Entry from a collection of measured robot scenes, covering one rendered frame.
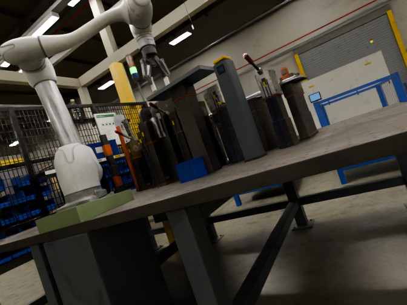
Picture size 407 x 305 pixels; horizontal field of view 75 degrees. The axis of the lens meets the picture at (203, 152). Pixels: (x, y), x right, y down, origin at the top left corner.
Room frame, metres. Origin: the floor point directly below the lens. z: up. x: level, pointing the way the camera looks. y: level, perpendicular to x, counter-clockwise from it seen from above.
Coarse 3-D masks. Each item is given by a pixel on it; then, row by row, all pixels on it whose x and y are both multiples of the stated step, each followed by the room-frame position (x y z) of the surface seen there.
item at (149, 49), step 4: (144, 48) 1.34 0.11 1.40; (148, 48) 1.33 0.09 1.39; (152, 48) 1.34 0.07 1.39; (144, 52) 1.34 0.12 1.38; (148, 52) 1.33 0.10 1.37; (152, 52) 1.34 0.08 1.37; (156, 52) 1.36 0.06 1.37; (144, 56) 1.35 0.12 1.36; (148, 56) 1.35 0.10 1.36; (152, 56) 1.36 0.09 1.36; (156, 56) 1.38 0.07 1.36; (148, 60) 1.34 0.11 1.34; (148, 64) 1.35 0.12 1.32; (152, 64) 1.35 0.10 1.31; (156, 64) 1.37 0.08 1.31
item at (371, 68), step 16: (352, 64) 7.87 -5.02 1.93; (368, 64) 7.69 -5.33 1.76; (384, 64) 7.53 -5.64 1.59; (320, 80) 8.31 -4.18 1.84; (336, 80) 8.12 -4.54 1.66; (352, 80) 7.93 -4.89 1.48; (368, 80) 7.76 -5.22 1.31; (304, 96) 8.58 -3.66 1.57; (320, 96) 8.35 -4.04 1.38; (352, 96) 7.99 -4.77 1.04; (368, 96) 7.82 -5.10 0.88; (336, 112) 8.25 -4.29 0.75; (352, 112) 8.06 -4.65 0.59
